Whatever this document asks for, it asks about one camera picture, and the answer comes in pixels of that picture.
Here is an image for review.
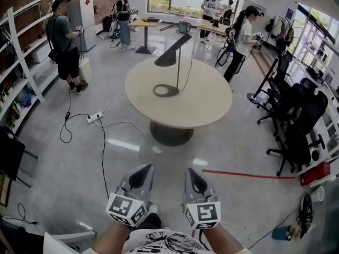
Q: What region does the black pole stand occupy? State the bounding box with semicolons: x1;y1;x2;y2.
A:
247;56;280;104

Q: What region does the person's left forearm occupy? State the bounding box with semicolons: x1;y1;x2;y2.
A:
91;220;133;254

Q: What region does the round beige table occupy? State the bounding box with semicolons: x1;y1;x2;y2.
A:
124;57;233;147

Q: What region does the person's right forearm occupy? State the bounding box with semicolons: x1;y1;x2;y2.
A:
200;225;246;254

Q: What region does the green bucket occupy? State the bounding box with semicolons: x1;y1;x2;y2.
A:
176;21;192;34

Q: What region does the white panel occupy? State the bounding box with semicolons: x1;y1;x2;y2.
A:
43;231;97;254

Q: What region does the beige bin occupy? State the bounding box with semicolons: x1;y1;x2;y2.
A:
78;57;93;82

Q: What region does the black backpack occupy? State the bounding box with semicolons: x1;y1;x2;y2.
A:
299;192;315;239

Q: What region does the long white floor cable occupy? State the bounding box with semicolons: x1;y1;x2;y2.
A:
94;120;162;153

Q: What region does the silver refrigerator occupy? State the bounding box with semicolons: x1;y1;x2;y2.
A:
66;0;97;52

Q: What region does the black shoulder bag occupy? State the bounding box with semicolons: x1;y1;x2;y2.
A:
48;48;60;63

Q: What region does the white power strip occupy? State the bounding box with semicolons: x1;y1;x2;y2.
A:
86;111;104;124

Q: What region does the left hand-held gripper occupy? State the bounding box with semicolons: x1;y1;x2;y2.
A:
105;164;155;227

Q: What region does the thin dark cable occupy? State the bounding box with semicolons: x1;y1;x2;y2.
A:
180;58;193;92

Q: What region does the black cable with adapter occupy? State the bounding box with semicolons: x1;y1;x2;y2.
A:
59;82;90;144

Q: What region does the thin black floor cable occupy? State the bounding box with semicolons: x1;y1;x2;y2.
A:
2;203;38;226

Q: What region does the white plastic cup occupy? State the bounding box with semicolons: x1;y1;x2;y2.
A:
309;185;325;203

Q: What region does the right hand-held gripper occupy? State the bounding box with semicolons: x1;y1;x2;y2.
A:
182;167;222;230

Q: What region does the red floor tape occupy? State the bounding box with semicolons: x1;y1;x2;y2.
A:
202;169;296;179

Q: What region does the small square wooden table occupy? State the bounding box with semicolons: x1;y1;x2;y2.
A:
128;17;163;55

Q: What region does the white shelf unit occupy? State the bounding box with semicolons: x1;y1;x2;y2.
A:
0;0;58;132

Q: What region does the person's white printed shirt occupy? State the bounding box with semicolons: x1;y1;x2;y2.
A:
124;229;252;254

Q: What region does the red box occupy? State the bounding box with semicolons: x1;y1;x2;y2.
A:
300;161;332;186

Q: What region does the black office chair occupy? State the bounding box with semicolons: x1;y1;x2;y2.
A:
272;77;329;140
266;120;326;177
256;52;293;125

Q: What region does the black desk lamp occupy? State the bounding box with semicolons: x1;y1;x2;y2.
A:
153;32;193;98

